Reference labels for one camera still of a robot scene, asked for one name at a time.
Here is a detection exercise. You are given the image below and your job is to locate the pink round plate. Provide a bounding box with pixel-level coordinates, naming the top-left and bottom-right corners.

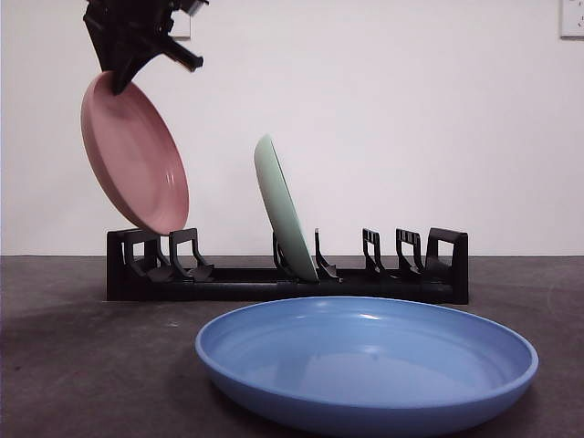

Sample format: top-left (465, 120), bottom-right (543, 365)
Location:
top-left (80, 71), bottom-right (190, 233)

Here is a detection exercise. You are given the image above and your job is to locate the green round plate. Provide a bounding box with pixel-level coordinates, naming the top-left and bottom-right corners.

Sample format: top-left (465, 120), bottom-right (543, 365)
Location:
top-left (253, 133), bottom-right (319, 283)

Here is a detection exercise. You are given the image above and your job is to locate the blue round plate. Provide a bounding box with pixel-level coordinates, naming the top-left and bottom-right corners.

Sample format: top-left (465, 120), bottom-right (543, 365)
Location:
top-left (194, 296), bottom-right (539, 438)

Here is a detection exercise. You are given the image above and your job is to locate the black plastic dish rack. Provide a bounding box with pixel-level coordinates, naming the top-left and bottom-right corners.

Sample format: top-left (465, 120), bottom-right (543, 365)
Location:
top-left (105, 226), bottom-right (470, 306)

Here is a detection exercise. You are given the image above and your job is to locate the white wall socket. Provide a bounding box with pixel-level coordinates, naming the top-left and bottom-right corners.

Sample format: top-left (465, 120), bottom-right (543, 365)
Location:
top-left (559, 0), bottom-right (584, 40)
top-left (166, 11), bottom-right (192, 40)

